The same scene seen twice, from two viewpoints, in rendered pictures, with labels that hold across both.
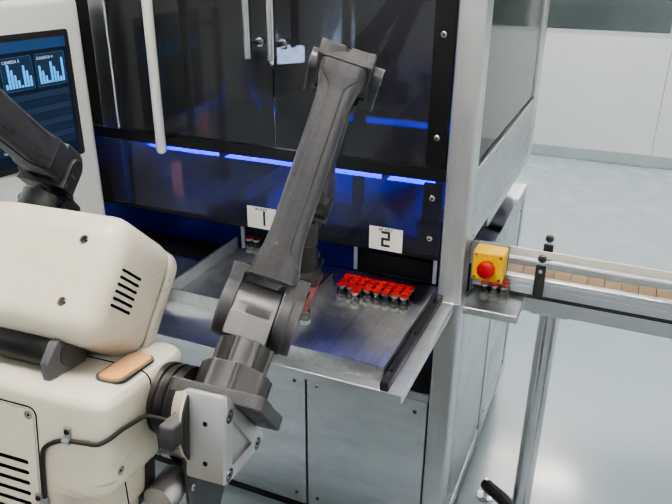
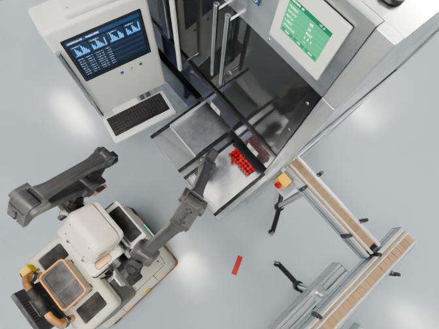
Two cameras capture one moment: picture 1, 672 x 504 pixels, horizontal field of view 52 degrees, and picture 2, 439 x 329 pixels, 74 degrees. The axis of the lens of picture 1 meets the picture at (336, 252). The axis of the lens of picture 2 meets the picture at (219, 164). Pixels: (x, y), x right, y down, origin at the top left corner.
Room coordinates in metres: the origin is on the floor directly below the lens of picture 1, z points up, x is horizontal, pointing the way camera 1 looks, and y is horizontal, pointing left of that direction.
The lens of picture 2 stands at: (0.89, -0.13, 2.60)
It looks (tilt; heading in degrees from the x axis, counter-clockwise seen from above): 73 degrees down; 16
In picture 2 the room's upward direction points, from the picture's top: 11 degrees clockwise
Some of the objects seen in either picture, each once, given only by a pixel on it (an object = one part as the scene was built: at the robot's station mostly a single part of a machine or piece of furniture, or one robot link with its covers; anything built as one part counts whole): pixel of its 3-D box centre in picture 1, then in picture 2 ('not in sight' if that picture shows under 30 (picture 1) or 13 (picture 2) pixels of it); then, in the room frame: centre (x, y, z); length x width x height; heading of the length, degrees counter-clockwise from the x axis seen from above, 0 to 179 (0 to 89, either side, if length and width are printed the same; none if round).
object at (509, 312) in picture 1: (495, 302); (285, 183); (1.49, -0.39, 0.87); 0.14 x 0.13 x 0.02; 157
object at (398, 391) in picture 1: (294, 309); (211, 153); (1.45, 0.10, 0.87); 0.70 x 0.48 x 0.02; 67
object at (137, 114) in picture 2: not in sight; (138, 113); (1.48, 0.67, 0.82); 0.40 x 0.14 x 0.02; 149
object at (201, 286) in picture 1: (246, 274); (203, 125); (1.58, 0.23, 0.90); 0.34 x 0.26 x 0.04; 157
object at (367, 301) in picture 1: (371, 297); (238, 165); (1.44, -0.09, 0.90); 0.18 x 0.02 x 0.05; 67
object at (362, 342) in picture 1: (354, 321); (224, 176); (1.34, -0.04, 0.90); 0.34 x 0.26 x 0.04; 157
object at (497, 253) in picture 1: (490, 261); (283, 180); (1.45, -0.36, 0.99); 0.08 x 0.07 x 0.07; 157
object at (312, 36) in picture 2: not in sight; (304, 31); (1.53, -0.11, 1.96); 0.21 x 0.01 x 0.21; 67
